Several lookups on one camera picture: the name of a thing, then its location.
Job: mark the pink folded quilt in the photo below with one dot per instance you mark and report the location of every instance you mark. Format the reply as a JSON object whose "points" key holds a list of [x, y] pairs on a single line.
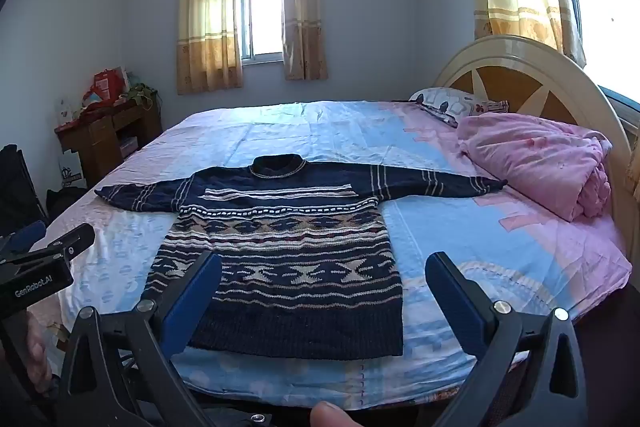
{"points": [[540, 161]]}

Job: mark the navy patterned knit sweater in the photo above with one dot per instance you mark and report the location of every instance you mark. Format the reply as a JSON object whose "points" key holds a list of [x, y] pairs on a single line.
{"points": [[307, 270]]}

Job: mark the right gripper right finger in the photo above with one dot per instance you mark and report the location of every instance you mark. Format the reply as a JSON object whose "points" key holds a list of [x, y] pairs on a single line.
{"points": [[552, 392]]}

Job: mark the black bag on floor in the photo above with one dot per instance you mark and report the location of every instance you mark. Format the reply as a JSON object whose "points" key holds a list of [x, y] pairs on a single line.
{"points": [[58, 201]]}

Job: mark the white patterned pillow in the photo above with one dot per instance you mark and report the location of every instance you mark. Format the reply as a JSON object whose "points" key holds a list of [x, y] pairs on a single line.
{"points": [[451, 105]]}

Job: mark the green plant on desk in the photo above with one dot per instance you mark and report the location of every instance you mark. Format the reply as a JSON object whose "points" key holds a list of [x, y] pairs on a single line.
{"points": [[142, 95]]}

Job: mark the red gift bag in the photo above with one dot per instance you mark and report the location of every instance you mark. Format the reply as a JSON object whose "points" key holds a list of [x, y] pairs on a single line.
{"points": [[108, 84]]}

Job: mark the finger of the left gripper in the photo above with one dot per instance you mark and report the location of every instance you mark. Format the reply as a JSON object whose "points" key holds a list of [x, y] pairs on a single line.
{"points": [[22, 240], [68, 246]]}

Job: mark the left yellow window curtain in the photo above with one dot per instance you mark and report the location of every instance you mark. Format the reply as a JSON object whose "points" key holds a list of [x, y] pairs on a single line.
{"points": [[208, 47]]}

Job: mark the white paper bag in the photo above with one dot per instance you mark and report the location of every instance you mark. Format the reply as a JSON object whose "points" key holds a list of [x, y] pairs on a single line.
{"points": [[70, 169]]}

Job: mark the person's right hand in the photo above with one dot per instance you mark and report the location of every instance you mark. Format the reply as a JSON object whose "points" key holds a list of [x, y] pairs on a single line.
{"points": [[325, 414]]}

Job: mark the cream wooden headboard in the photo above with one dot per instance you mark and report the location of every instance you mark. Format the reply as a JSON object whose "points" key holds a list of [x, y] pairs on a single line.
{"points": [[537, 80]]}

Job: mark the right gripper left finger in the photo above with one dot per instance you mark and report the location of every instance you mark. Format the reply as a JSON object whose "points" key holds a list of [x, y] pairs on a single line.
{"points": [[94, 389]]}

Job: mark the white card on desk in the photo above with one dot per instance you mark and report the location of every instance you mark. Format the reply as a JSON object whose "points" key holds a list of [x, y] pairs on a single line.
{"points": [[64, 112]]}

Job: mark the person's left hand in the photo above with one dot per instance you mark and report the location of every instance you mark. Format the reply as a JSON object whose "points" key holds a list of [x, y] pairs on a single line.
{"points": [[37, 364]]}

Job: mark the right yellow window curtain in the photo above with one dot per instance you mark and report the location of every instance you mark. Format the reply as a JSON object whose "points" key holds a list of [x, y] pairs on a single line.
{"points": [[303, 45]]}

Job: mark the black folding chair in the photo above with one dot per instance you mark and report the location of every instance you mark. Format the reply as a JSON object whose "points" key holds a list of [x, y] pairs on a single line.
{"points": [[19, 204]]}

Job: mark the blue pink bed sheet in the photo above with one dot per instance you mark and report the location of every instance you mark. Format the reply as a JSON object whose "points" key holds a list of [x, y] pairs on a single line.
{"points": [[516, 249]]}

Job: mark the dark wooden desk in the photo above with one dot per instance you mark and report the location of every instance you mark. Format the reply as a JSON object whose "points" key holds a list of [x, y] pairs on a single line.
{"points": [[105, 138]]}

